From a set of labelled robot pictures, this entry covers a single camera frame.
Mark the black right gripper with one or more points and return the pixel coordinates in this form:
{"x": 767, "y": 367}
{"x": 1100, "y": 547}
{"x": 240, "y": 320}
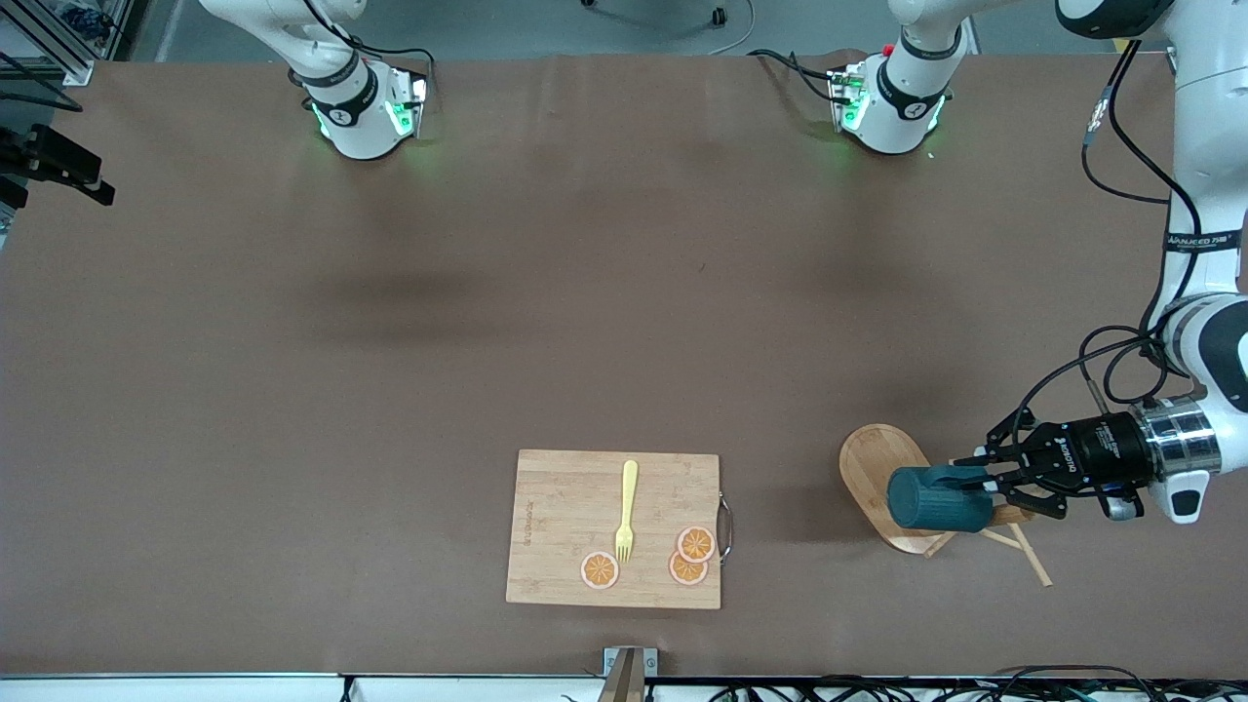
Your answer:
{"x": 10, "y": 157}

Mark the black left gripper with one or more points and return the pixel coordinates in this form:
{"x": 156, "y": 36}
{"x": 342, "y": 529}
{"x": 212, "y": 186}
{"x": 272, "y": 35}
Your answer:
{"x": 1100, "y": 450}

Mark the dark green mug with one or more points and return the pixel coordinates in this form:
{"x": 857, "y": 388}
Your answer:
{"x": 926, "y": 502}

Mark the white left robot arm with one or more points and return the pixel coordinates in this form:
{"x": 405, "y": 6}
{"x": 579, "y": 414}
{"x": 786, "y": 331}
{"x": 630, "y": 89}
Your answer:
{"x": 1209, "y": 146}

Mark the wooden mug tree rack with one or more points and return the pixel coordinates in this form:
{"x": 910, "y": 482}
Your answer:
{"x": 873, "y": 463}

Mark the toy orange slice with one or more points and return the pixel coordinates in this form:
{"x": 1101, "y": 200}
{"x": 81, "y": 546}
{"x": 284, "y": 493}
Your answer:
{"x": 684, "y": 574}
{"x": 600, "y": 570}
{"x": 695, "y": 543}

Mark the brown table cover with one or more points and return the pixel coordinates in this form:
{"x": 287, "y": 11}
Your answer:
{"x": 292, "y": 507}

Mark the yellow plastic fork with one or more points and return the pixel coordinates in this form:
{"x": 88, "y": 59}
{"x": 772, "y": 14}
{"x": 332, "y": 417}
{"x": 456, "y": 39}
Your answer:
{"x": 629, "y": 487}

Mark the bamboo cutting board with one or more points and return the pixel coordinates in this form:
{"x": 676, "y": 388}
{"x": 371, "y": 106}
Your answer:
{"x": 556, "y": 517}

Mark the aluminium frame post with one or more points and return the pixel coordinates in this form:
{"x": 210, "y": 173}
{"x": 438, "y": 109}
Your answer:
{"x": 68, "y": 68}

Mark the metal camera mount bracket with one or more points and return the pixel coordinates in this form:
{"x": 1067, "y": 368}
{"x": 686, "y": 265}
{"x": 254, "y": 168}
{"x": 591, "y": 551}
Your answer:
{"x": 629, "y": 673}

